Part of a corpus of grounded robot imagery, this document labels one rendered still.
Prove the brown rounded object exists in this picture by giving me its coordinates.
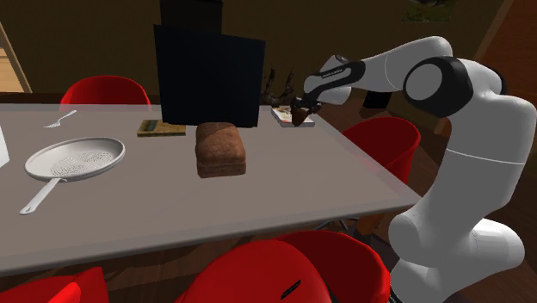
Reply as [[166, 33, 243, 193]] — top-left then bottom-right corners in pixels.
[[291, 107, 311, 127]]

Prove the white and red book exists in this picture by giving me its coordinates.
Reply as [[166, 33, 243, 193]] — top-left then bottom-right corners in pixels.
[[270, 106, 316, 128]]

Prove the brown branch decoration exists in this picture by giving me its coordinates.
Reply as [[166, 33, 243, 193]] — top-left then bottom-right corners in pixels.
[[261, 67, 297, 108]]

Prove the grey dining table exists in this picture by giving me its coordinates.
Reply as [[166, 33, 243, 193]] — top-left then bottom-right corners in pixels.
[[0, 102, 423, 278]]

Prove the red chair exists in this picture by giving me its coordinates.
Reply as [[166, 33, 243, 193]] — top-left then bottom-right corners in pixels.
[[59, 75, 152, 107], [275, 229, 392, 303], [342, 116, 423, 185], [173, 238, 333, 303], [0, 266, 110, 303]]

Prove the brown bread loaf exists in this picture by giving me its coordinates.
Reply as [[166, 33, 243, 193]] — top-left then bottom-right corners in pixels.
[[194, 121, 248, 179]]

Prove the large black box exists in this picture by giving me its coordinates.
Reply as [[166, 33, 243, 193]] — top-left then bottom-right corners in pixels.
[[152, 24, 267, 128]]

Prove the green book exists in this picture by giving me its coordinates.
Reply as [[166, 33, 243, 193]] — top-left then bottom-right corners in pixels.
[[136, 119, 188, 138]]

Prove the white strainer pan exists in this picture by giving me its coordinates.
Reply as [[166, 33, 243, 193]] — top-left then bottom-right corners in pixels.
[[19, 136, 127, 216]]

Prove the silver fork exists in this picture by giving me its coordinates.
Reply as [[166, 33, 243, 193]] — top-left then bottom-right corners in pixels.
[[43, 109, 78, 129]]

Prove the white flat object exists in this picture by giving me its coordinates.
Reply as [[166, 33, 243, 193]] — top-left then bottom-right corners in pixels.
[[0, 125, 10, 169]]

